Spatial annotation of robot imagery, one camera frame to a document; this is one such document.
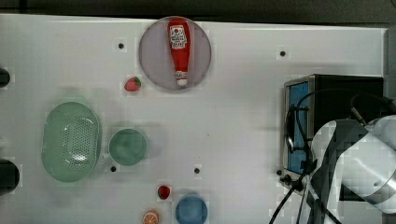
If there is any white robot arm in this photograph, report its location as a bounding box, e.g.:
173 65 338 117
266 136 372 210
302 116 396 224

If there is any black and silver toaster oven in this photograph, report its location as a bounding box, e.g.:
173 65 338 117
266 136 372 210
277 73 385 195

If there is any pink plush strawberry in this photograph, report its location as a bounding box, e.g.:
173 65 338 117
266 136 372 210
124 77 141 92

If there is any grey round plate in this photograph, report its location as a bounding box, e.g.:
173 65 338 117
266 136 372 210
138 16 211 91

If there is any green cup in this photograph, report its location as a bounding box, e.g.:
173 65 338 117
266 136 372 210
108 129 148 166

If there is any red plush ketchup bottle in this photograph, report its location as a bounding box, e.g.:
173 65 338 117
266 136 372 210
167 18 191 87

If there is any dark red toy strawberry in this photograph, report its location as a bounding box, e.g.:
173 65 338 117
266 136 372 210
157 186 171 200

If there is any blue cup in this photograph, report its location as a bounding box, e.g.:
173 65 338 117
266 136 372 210
175 194 208 224

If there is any toy orange slice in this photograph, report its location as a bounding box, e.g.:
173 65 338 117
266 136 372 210
142 210 160 224

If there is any green oval colander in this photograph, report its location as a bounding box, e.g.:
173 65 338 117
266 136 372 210
41 101 102 183

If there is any black cable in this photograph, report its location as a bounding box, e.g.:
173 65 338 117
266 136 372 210
269 88 396 224

